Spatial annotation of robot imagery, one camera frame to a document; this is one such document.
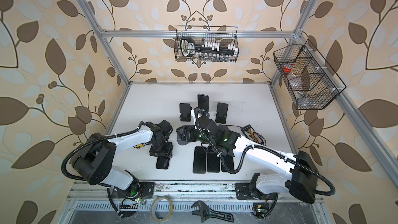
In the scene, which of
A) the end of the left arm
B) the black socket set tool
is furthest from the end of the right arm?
the black socket set tool

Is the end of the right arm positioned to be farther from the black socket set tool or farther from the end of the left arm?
the black socket set tool

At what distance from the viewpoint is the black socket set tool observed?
83 cm
